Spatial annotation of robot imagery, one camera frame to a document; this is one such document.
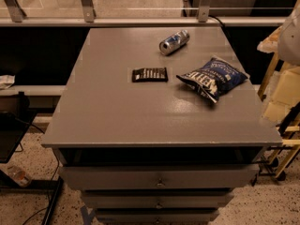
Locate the blue chip bag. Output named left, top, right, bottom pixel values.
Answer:
left=176, top=56, right=248, bottom=103

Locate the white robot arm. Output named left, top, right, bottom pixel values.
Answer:
left=277, top=6, right=300, bottom=66

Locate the black snack packet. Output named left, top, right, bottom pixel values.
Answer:
left=131, top=67, right=168, bottom=83

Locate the grey drawer cabinet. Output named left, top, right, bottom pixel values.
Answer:
left=43, top=27, right=281, bottom=225

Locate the silver blue soda can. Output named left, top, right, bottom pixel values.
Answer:
left=159, top=29, right=190, bottom=55

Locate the white crumpled cloth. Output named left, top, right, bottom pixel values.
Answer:
left=0, top=75, right=15, bottom=90

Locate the plastic bottle on floor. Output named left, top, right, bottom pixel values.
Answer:
left=7, top=166, right=31, bottom=188

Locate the black floor cable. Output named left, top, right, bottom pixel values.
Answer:
left=12, top=115, right=61, bottom=225

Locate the metal railing frame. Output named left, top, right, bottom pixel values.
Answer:
left=1, top=0, right=299, bottom=27

